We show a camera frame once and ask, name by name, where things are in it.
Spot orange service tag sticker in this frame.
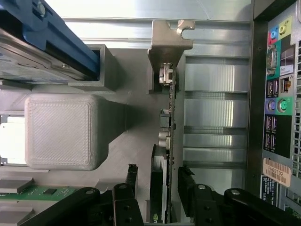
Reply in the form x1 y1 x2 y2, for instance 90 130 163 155
262 157 293 188

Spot green RAM stick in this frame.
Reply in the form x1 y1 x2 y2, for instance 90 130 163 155
0 185 79 202

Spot grey printed parts rack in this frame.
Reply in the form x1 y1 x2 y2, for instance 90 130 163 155
0 43 186 226

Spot grey metal PC case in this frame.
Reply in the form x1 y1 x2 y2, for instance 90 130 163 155
244 0 301 226

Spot CPU chip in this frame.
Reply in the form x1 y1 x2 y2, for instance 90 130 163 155
0 115 26 165

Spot hard disk with blue carrier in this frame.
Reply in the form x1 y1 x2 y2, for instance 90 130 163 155
0 0 104 86

